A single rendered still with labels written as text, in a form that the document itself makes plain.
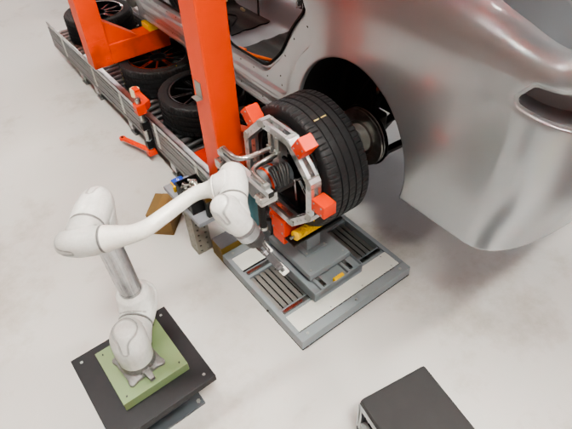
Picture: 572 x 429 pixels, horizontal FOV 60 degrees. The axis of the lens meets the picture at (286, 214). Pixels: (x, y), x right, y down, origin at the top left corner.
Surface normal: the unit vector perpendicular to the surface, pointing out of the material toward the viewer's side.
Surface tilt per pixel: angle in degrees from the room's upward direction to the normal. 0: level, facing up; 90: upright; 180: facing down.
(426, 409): 0
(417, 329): 0
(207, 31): 90
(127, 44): 90
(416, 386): 0
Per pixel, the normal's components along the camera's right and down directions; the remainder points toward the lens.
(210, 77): 0.61, 0.53
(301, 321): -0.04, -0.72
